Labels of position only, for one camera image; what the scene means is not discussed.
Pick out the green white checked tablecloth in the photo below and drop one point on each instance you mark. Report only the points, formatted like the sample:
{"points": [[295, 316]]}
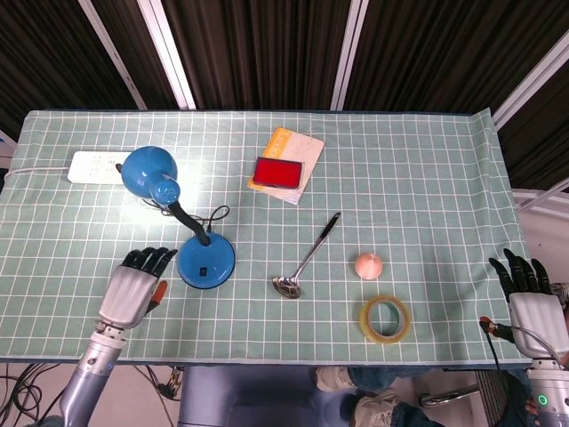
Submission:
{"points": [[266, 333]]}

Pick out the grey sneaker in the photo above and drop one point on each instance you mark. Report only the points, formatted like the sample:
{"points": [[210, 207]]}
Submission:
{"points": [[331, 378], [371, 409]]}

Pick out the blue gooseneck desk lamp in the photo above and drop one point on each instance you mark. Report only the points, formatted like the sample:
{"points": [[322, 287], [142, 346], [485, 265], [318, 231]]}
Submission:
{"points": [[206, 267]]}

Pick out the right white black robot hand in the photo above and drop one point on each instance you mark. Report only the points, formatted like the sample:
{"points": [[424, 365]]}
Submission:
{"points": [[535, 320]]}

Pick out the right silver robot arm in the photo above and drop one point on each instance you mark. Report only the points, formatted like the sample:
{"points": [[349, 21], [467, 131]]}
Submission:
{"points": [[549, 400]]}

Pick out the red ink pad box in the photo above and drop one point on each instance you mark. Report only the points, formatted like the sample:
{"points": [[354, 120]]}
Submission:
{"points": [[278, 172]]}

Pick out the grey blue robot torso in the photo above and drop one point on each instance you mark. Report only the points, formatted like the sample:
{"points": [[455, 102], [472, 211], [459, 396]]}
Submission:
{"points": [[249, 396]]}

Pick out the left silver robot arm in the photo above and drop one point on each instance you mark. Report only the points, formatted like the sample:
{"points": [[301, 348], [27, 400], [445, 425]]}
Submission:
{"points": [[89, 369]]}

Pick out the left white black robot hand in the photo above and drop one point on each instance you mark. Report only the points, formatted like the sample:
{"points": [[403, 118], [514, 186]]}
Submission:
{"points": [[129, 293]]}

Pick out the white metal frame post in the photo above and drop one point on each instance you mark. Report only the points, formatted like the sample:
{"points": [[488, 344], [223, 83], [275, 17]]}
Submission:
{"points": [[529, 84], [111, 53], [171, 58], [349, 53]]}

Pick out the yellow white paper booklet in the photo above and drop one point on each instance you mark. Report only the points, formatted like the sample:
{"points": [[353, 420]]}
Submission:
{"points": [[304, 147]]}

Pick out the peach coloured ball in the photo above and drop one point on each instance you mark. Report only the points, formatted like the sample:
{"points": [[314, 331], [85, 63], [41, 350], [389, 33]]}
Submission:
{"points": [[369, 265]]}

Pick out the dark brown curtain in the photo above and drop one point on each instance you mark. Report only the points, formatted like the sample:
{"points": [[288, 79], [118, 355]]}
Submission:
{"points": [[266, 44]]}

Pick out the yellowish clear tape roll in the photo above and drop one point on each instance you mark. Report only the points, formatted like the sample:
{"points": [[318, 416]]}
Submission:
{"points": [[364, 322]]}

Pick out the white power strip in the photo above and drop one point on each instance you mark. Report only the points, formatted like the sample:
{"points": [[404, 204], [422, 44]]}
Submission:
{"points": [[89, 166]]}

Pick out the chrome metal tube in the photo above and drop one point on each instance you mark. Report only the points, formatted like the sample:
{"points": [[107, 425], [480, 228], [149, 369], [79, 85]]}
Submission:
{"points": [[449, 396]]}

